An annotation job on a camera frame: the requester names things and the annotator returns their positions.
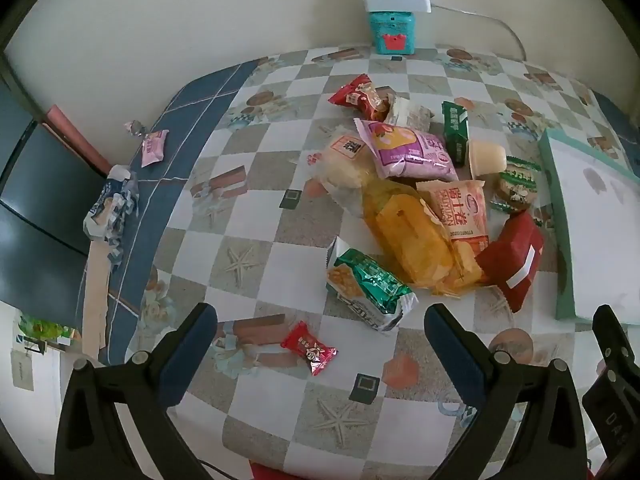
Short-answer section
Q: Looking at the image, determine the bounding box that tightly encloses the red-brown wooden board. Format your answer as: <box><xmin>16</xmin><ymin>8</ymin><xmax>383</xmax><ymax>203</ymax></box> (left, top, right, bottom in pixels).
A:
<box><xmin>42</xmin><ymin>105</ymin><xmax>113</xmax><ymax>173</ymax></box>

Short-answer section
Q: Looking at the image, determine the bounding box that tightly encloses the teal box with red crab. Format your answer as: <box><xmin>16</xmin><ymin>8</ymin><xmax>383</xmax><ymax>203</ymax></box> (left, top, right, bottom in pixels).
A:
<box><xmin>368</xmin><ymin>10</ymin><xmax>418</xmax><ymax>56</ymax></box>

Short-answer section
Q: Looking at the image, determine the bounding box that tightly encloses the jelly cup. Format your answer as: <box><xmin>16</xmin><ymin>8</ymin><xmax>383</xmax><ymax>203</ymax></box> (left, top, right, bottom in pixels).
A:
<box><xmin>466</xmin><ymin>140</ymin><xmax>507</xmax><ymax>177</ymax></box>

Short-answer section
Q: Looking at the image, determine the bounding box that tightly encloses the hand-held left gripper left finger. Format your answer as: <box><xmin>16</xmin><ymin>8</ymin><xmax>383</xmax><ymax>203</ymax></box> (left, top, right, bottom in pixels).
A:
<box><xmin>55</xmin><ymin>302</ymin><xmax>218</xmax><ymax>480</ymax></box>

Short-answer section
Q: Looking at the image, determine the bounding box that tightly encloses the white tray with green rim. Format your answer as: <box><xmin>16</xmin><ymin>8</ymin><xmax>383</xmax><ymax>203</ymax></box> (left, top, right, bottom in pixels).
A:
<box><xmin>537</xmin><ymin>129</ymin><xmax>640</xmax><ymax>322</ymax></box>

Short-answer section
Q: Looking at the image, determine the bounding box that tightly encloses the green white cookie packet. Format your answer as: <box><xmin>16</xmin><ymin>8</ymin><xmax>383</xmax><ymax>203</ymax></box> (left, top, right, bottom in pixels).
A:
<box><xmin>489</xmin><ymin>156</ymin><xmax>542</xmax><ymax>216</ymax></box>

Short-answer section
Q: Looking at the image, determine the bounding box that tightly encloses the green silver snack packet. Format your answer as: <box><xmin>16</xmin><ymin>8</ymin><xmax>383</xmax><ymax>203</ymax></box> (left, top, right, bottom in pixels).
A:
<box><xmin>325</xmin><ymin>236</ymin><xmax>419</xmax><ymax>333</ymax></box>

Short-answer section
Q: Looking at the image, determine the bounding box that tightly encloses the red packet with white stripe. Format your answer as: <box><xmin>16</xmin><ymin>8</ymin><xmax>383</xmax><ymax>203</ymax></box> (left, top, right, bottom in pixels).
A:
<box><xmin>474</xmin><ymin>211</ymin><xmax>546</xmax><ymax>313</ymax></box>

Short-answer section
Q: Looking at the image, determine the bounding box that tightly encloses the yellow chips bag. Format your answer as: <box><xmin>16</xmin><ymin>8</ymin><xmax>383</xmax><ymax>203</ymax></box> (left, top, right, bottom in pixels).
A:
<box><xmin>362</xmin><ymin>180</ymin><xmax>483</xmax><ymax>297</ymax></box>

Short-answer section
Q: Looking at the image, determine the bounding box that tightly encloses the white power adapter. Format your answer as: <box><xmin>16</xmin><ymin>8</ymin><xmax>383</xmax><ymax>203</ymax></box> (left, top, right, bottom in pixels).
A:
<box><xmin>363</xmin><ymin>0</ymin><xmax>432</xmax><ymax>14</ymax></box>

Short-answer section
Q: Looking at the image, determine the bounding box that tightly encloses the thin white cable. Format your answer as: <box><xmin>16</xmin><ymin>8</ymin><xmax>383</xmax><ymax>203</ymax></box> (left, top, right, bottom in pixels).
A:
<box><xmin>430</xmin><ymin>4</ymin><xmax>527</xmax><ymax>61</ymax></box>

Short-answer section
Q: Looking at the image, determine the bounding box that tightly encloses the orange egg roll packet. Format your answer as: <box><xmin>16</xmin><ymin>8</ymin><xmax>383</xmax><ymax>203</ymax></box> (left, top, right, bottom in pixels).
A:
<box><xmin>416</xmin><ymin>180</ymin><xmax>490</xmax><ymax>281</ymax></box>

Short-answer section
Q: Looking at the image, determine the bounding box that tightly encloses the light wooden strip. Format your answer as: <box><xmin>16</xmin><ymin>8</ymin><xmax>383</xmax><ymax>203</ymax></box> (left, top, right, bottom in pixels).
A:
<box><xmin>81</xmin><ymin>240</ymin><xmax>113</xmax><ymax>361</ymax></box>

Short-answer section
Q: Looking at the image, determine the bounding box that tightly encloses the red snack packet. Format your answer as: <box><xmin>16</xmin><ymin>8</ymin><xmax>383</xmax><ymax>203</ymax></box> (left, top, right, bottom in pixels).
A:
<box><xmin>328</xmin><ymin>74</ymin><xmax>391</xmax><ymax>122</ymax></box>

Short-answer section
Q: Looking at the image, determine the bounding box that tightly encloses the crumpled blue white wrapper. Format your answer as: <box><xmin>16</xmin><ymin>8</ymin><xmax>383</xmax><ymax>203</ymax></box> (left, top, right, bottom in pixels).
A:
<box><xmin>82</xmin><ymin>164</ymin><xmax>140</xmax><ymax>273</ymax></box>

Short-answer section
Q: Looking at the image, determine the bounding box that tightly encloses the dark cabinet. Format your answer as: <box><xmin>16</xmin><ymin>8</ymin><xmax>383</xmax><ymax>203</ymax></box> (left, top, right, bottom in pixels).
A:
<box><xmin>0</xmin><ymin>55</ymin><xmax>108</xmax><ymax>331</ymax></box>

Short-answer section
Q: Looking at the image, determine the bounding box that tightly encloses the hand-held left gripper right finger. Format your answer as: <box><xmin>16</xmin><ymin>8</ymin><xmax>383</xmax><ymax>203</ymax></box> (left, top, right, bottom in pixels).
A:
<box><xmin>424</xmin><ymin>303</ymin><xmax>601</xmax><ymax>480</ymax></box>

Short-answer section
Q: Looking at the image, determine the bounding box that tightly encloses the small pink packet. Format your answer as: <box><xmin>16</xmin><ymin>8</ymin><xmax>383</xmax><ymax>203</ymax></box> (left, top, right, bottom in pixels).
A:
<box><xmin>141</xmin><ymin>130</ymin><xmax>170</xmax><ymax>168</ymax></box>

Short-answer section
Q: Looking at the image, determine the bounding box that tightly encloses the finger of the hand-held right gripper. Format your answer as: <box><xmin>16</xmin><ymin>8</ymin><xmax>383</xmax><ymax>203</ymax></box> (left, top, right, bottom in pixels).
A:
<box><xmin>592</xmin><ymin>305</ymin><xmax>632</xmax><ymax>386</ymax></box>

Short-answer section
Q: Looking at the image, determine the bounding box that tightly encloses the small red candy packet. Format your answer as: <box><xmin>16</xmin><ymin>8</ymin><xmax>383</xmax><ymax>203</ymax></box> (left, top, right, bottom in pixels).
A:
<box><xmin>280</xmin><ymin>321</ymin><xmax>337</xmax><ymax>377</ymax></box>

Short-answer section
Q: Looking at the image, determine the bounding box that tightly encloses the purple snack packet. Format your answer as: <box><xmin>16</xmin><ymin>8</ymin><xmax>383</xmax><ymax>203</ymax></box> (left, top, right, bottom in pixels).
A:
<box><xmin>353</xmin><ymin>118</ymin><xmax>459</xmax><ymax>182</ymax></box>

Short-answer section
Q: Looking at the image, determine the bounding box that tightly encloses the white snack packet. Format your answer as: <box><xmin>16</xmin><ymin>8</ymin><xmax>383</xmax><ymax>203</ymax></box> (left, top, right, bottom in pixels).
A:
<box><xmin>385</xmin><ymin>92</ymin><xmax>435</xmax><ymax>133</ymax></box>

